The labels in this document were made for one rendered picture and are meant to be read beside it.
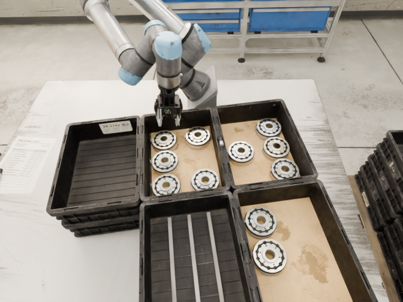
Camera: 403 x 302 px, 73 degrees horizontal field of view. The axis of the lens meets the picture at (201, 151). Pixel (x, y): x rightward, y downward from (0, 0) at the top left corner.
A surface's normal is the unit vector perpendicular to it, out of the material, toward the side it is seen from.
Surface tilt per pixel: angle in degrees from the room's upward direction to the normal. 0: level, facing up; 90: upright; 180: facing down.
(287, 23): 90
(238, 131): 0
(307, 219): 0
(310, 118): 0
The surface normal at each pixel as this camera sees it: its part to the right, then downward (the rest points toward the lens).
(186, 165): -0.04, -0.61
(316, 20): -0.04, 0.79
